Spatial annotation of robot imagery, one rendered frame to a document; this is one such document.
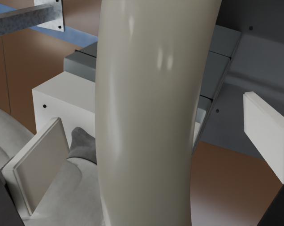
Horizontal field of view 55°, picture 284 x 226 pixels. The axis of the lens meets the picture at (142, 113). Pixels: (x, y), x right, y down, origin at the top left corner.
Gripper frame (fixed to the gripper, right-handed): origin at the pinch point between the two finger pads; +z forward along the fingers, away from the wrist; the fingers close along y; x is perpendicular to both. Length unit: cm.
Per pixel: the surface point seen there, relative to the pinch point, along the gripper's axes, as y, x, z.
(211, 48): 19, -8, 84
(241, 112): 39, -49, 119
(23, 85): -103, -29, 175
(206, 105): 10.4, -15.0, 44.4
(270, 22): 50, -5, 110
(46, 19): -62, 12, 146
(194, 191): 11, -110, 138
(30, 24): -66, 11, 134
